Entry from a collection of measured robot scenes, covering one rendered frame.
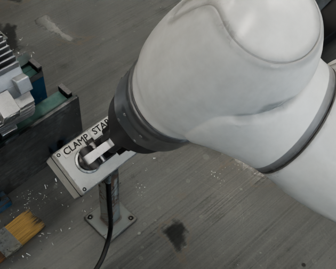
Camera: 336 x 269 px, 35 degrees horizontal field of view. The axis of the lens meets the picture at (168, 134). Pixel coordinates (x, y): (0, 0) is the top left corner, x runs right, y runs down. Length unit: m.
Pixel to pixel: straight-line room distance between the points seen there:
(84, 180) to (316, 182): 0.40
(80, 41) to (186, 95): 0.93
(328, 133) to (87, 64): 0.89
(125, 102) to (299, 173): 0.16
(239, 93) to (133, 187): 0.71
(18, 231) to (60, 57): 0.44
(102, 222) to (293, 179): 0.62
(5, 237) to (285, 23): 0.75
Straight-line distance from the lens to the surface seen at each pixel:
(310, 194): 0.43
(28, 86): 0.88
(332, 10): 1.42
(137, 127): 0.47
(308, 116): 0.40
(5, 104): 0.87
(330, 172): 0.42
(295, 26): 0.35
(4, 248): 1.00
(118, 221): 1.00
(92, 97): 1.17
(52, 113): 0.98
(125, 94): 0.47
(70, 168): 0.75
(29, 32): 1.33
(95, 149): 0.56
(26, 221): 1.02
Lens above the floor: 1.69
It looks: 53 degrees down
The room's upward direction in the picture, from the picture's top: 5 degrees clockwise
